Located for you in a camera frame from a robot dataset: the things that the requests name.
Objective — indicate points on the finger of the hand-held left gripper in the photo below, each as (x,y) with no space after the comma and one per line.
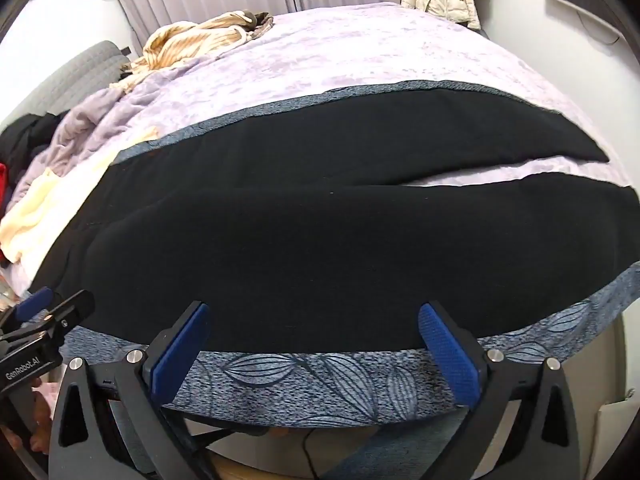
(70,310)
(32,304)

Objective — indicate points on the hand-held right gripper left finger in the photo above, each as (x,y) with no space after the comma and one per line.
(180,347)

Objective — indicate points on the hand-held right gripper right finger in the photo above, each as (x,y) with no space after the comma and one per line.
(447,355)

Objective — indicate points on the black pants with grey pattern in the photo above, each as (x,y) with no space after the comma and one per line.
(310,240)

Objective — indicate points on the person's left hand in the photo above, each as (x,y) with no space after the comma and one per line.
(39,432)

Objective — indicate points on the cream cloth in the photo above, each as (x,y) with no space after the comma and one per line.
(27,220)

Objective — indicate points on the red cloth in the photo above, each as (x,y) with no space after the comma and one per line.
(2,180)

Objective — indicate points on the black clothes pile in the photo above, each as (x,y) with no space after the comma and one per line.
(25,135)

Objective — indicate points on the lilac quilted comforter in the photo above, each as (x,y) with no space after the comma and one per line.
(95,115)

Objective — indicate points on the grey padded headboard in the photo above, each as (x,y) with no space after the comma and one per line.
(65,77)

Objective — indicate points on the yellow striped garment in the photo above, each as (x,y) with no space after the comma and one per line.
(195,35)

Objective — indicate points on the lilac bed blanket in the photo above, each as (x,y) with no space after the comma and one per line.
(360,45)

